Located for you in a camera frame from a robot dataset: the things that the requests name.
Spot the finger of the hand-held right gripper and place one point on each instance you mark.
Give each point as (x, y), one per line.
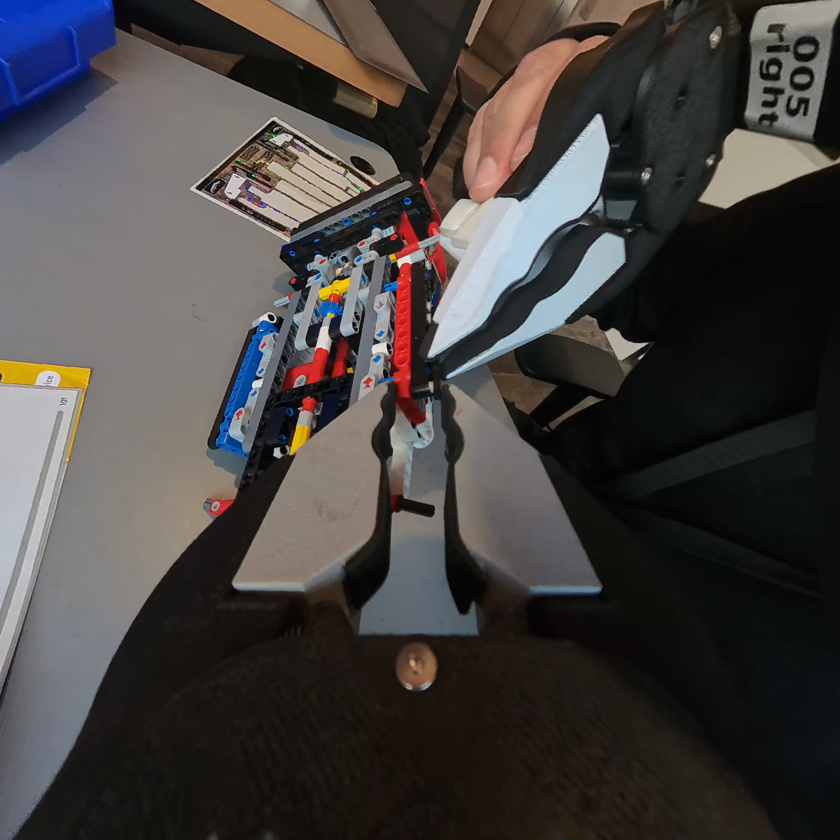
(577, 282)
(525, 236)

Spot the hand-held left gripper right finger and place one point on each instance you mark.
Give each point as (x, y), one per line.
(518, 518)

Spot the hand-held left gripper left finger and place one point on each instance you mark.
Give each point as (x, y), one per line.
(315, 518)

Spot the toy brick race car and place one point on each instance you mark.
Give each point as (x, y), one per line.
(328, 341)

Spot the person's right hand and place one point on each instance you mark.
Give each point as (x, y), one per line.
(505, 118)

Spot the black chair armrest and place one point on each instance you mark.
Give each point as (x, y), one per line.
(571, 361)

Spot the holographic sticker sheet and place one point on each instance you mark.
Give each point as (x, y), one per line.
(282, 177)

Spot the building instruction booklet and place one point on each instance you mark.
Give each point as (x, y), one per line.
(26, 492)

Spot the wooden table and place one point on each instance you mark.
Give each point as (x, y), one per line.
(295, 46)

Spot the blue plastic bin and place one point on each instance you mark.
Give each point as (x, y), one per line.
(46, 52)

